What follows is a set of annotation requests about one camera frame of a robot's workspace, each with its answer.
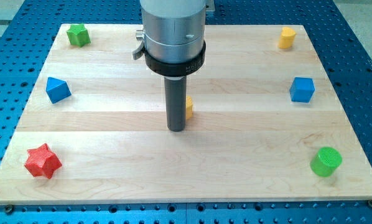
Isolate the yellow hexagon block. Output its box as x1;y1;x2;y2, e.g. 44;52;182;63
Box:
185;96;193;119

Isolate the green star block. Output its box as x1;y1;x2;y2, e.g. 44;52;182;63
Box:
67;24;91;47

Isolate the red star block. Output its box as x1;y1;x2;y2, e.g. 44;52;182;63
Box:
24;143;62;179

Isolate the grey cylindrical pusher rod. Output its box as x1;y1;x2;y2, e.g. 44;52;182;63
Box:
164;77;187;132

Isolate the light wooden board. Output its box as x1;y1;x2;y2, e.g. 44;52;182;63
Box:
0;24;372;205

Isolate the blue cube block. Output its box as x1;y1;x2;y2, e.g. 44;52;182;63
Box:
289;77;315;103

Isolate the blue triangular block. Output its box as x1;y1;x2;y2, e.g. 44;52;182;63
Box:
45;77;72;104

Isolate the green cylinder block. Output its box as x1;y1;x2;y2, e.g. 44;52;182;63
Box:
310;147;343;177

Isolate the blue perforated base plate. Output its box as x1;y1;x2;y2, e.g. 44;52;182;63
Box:
0;1;372;223

